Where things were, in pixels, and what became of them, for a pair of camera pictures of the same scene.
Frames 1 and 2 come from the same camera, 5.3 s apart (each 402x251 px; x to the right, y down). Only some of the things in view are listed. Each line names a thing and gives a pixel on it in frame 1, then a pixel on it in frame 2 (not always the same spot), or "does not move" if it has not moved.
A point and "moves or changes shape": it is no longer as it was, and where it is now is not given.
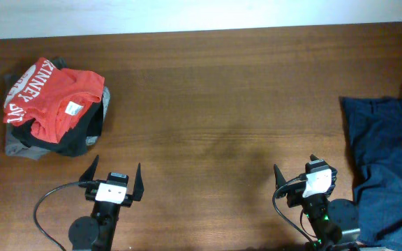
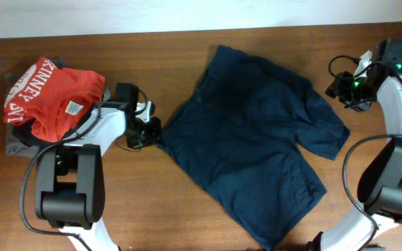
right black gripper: (295, 194) -> (338, 88)
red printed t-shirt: (54, 99) does not move
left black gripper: (138, 189) -> (154, 137)
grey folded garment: (15, 148) does not move
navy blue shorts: (385, 139) moves or changes shape
